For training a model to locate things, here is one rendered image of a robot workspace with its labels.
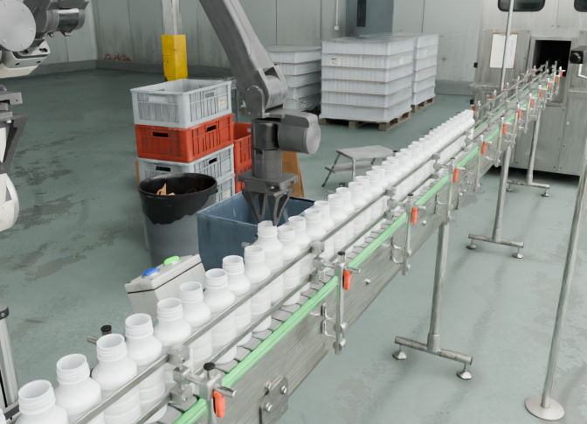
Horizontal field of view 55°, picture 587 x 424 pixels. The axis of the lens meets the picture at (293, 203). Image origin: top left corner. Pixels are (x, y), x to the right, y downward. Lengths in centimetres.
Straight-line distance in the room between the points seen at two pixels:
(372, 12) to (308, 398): 1010
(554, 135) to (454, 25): 606
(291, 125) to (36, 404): 58
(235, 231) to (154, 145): 200
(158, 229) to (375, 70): 511
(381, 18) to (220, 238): 1030
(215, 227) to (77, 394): 115
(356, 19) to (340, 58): 425
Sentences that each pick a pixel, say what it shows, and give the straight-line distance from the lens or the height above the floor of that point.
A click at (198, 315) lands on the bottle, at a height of 112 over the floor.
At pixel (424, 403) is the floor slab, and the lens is 261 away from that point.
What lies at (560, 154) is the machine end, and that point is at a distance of 583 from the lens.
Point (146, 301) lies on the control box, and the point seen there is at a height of 108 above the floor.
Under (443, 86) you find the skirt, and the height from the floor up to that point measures 13.
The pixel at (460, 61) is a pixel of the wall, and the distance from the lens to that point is 1154.
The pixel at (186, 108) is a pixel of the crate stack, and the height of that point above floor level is 101.
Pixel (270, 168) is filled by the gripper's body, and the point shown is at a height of 131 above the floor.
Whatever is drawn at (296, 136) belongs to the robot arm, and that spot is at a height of 138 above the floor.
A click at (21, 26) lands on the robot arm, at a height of 157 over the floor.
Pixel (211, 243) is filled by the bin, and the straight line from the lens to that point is 190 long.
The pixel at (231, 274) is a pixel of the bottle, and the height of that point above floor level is 115.
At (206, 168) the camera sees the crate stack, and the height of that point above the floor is 58.
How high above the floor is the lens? 159
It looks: 19 degrees down
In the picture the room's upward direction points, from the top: straight up
